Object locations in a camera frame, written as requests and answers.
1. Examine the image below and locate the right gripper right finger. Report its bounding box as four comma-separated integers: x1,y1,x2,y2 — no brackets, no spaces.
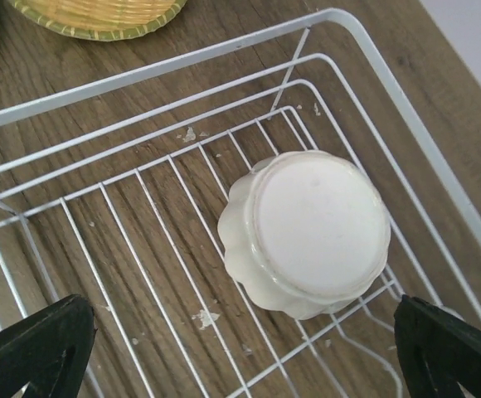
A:
394,294,481,397

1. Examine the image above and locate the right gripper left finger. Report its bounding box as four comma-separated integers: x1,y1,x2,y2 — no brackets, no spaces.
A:
0,294,96,397

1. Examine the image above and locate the white wire dish rack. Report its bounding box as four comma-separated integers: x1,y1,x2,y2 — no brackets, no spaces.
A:
0,8,481,397

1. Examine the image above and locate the white scalloped bowl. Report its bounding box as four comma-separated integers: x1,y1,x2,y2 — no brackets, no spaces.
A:
217,150,391,320

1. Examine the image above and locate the woven bamboo plate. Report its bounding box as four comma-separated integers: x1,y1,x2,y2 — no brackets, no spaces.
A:
10,0,187,42

